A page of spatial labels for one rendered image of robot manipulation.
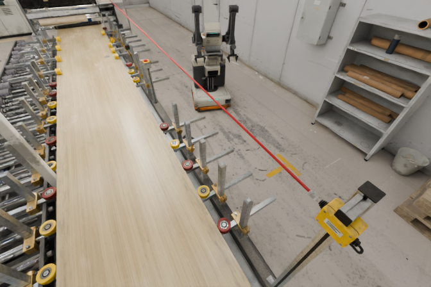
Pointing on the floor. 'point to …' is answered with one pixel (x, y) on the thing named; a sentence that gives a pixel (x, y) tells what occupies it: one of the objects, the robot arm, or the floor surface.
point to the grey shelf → (374, 127)
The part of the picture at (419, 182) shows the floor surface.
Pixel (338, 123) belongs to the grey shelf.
